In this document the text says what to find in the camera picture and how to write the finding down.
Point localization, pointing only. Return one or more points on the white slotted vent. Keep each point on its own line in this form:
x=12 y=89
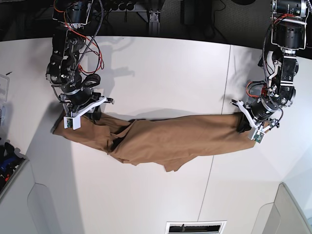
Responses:
x=206 y=227

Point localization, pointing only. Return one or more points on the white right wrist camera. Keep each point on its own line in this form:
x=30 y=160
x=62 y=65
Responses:
x=72 y=122

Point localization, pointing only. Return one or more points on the grey tool bin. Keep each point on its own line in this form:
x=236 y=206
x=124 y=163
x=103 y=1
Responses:
x=11 y=163

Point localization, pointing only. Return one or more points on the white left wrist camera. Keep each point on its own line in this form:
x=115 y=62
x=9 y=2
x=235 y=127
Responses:
x=256 y=135

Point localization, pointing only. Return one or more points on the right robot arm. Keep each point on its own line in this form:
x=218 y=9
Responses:
x=143 y=78

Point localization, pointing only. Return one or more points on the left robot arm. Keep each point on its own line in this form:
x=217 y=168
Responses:
x=284 y=37

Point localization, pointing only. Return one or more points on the clear plastic box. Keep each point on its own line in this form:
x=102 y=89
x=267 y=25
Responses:
x=5 y=108

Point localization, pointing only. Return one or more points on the brown t-shirt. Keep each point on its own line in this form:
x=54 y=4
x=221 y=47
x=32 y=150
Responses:
x=168 y=142

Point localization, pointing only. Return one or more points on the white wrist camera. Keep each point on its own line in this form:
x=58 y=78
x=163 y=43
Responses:
x=72 y=122
x=256 y=135

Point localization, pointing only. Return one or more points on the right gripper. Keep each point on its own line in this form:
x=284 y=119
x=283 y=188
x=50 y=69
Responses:
x=78 y=100

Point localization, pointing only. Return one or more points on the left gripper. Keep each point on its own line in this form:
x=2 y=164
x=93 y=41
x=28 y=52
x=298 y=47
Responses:
x=259 y=112

